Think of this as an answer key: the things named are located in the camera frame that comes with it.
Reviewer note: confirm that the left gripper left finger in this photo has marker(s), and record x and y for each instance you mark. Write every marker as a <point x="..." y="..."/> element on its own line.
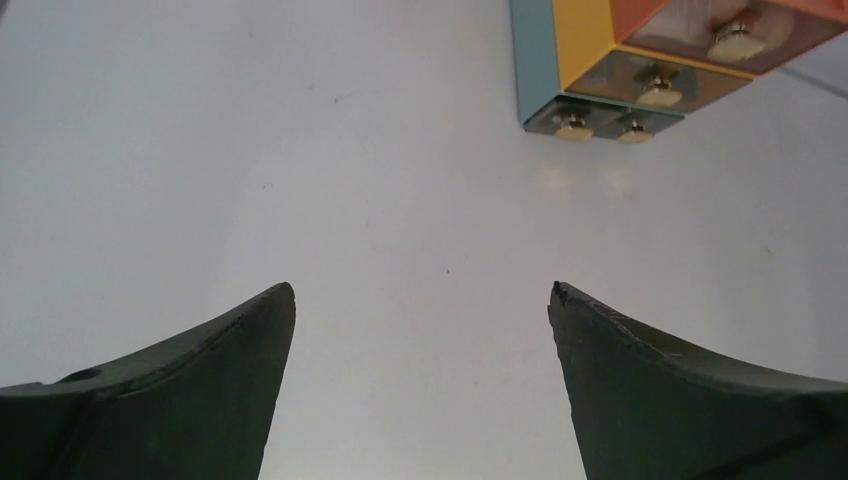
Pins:
<point x="198" y="405"/>

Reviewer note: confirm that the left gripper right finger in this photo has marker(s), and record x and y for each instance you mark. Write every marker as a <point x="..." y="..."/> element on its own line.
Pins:
<point x="646" y="404"/>

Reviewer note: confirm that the orange three-drawer organizer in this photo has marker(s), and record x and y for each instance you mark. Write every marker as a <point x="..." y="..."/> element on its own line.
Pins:
<point x="555" y="42"/>

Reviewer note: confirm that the clear drawer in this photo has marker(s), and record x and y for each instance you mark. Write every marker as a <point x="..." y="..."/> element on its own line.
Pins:
<point x="571" y="119"/>
<point x="647" y="81"/>
<point x="750" y="36"/>
<point x="637" y="126"/>

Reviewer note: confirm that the clear top drawer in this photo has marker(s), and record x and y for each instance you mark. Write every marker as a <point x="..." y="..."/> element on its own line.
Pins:
<point x="750" y="36"/>

